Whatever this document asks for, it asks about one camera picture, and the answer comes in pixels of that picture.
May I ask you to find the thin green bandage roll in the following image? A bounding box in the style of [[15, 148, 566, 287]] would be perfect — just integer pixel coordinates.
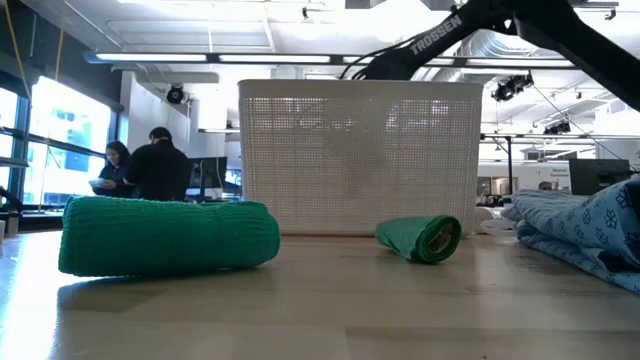
[[375, 214, 463, 265]]

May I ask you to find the thick green bandage roll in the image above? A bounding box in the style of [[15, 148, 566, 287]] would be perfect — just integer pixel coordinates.
[[58, 195, 282, 278]]

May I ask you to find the white perforated plastic basket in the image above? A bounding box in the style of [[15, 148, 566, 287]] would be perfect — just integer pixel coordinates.
[[238, 79, 485, 236]]

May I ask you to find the black desk monitor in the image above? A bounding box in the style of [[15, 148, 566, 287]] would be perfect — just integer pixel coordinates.
[[188, 156, 229, 201]]

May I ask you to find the white plastic object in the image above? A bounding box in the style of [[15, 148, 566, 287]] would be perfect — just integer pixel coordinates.
[[473, 206, 516, 236]]

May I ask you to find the blue patterned cloth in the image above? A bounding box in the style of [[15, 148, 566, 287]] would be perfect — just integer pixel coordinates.
[[501, 177, 640, 296]]

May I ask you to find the ceiling light rail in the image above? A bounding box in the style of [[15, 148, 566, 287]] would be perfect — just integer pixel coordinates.
[[83, 49, 576, 69]]

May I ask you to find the black ceiling camera cluster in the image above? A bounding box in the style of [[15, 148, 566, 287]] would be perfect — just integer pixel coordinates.
[[492, 72, 535, 103]]

